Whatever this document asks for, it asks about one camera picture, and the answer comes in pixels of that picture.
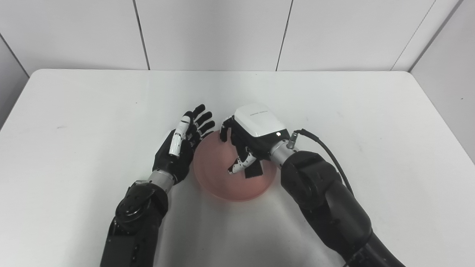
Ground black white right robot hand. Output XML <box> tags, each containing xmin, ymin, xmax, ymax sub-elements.
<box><xmin>220</xmin><ymin>103</ymin><xmax>291</xmax><ymax>175</ymax></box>

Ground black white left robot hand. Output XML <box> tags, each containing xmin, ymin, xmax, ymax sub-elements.
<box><xmin>153</xmin><ymin>104</ymin><xmax>216</xmax><ymax>185</ymax></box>

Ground pink round plate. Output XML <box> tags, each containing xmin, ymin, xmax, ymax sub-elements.
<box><xmin>193</xmin><ymin>130</ymin><xmax>278</xmax><ymax>202</ymax></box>

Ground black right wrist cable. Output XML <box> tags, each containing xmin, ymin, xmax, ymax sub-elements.
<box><xmin>288</xmin><ymin>129</ymin><xmax>355</xmax><ymax>195</ymax></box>

